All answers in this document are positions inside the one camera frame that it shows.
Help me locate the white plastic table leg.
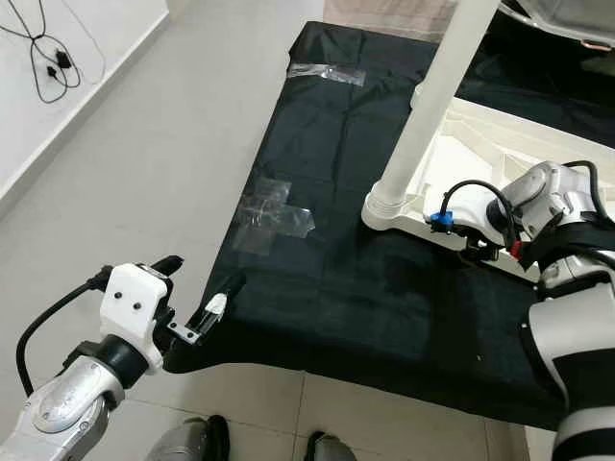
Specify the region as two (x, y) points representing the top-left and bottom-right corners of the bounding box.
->
(409, 82), (435, 109)
(365, 0), (503, 227)

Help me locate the clear plastic bag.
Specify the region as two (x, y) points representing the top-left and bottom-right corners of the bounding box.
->
(231, 178), (316, 255)

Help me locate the dark robot left foot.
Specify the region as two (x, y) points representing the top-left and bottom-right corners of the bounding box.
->
(144, 415), (232, 461)

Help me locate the dark robot foot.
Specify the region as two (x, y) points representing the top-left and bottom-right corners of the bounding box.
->
(144, 415), (232, 461)
(305, 430), (357, 461)

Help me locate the white plastic table top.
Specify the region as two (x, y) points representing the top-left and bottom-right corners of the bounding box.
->
(362, 86), (615, 279)

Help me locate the black table cloth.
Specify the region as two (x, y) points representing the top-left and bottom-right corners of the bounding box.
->
(161, 21), (615, 431)

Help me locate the dark robot right foot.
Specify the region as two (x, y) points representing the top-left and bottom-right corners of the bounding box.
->
(305, 430), (357, 461)

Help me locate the black wok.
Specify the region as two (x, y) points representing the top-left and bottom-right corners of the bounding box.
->
(500, 0), (615, 51)

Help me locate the clear plastic wrapper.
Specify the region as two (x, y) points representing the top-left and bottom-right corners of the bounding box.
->
(288, 62), (366, 85)

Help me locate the beige cloth covered bench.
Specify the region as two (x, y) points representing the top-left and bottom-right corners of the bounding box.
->
(322, 0), (462, 39)

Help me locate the clear plastic storage box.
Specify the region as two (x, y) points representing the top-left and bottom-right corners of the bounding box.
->
(529, 0), (615, 30)

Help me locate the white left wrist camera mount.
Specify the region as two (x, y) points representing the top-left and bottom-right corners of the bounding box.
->
(101, 262), (174, 371)

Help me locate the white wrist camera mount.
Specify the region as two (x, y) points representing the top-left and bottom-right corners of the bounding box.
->
(437, 182), (515, 253)
(101, 262), (174, 371)

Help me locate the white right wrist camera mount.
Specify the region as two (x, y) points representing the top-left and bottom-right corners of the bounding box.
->
(437, 182), (515, 253)

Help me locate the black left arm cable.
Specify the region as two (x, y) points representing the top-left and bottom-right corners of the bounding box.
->
(16, 269), (111, 397)

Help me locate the black wall cable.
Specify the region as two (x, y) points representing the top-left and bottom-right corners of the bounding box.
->
(5, 0), (107, 104)

